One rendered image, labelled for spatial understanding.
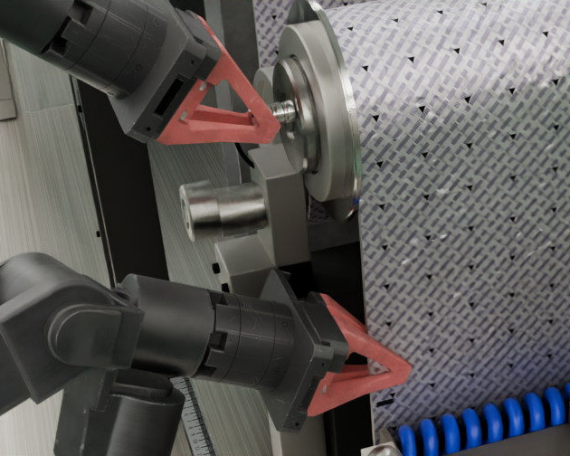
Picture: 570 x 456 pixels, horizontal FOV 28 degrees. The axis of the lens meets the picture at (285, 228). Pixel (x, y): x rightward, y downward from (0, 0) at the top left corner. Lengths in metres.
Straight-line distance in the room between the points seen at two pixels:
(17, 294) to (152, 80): 0.14
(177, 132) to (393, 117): 0.13
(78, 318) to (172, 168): 0.88
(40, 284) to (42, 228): 0.76
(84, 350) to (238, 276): 0.18
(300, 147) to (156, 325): 0.14
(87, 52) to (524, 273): 0.33
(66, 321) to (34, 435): 0.45
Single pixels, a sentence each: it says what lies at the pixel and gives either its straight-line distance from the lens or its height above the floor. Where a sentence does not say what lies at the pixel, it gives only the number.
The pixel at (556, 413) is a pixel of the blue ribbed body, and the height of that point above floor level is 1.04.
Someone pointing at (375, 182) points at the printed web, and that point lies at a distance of 0.70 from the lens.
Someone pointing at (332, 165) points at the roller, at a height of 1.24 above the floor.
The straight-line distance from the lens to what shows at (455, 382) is 0.80.
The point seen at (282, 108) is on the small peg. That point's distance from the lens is 0.70.
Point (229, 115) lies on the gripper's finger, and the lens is 0.71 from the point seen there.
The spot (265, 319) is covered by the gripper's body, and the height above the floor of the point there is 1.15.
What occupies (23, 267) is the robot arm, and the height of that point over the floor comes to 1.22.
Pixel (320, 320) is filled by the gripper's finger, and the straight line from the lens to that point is 0.71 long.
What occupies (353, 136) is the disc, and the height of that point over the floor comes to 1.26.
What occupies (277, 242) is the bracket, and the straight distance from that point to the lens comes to 0.78.
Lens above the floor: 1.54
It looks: 29 degrees down
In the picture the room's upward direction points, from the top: 6 degrees counter-clockwise
